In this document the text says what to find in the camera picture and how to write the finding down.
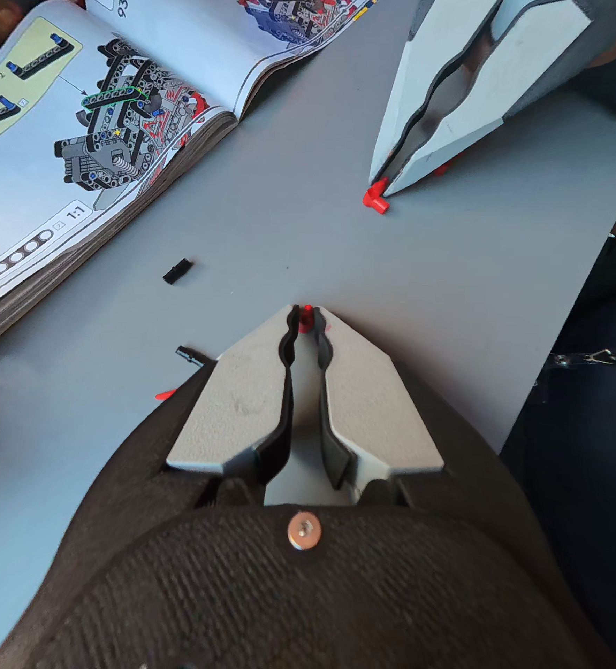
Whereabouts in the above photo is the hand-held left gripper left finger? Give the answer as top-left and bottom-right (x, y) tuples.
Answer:
(166, 304), (301, 487)

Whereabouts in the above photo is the lego instruction booklet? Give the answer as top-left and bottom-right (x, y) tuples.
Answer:
(0, 0), (382, 359)

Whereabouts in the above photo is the red lego short connector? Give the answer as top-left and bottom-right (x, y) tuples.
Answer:
(362, 178), (391, 215)

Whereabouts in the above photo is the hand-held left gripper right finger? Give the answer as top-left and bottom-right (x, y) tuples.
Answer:
(312, 306), (446, 492)

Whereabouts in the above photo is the person's right hand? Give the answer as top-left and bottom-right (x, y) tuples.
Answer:
(462, 23), (498, 74)

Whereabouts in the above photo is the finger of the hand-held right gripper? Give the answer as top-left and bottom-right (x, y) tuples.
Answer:
(382, 0), (594, 199)
(368, 0), (503, 185)

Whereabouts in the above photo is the person's dark navy clothing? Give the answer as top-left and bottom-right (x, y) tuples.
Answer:
(499, 235), (616, 669)

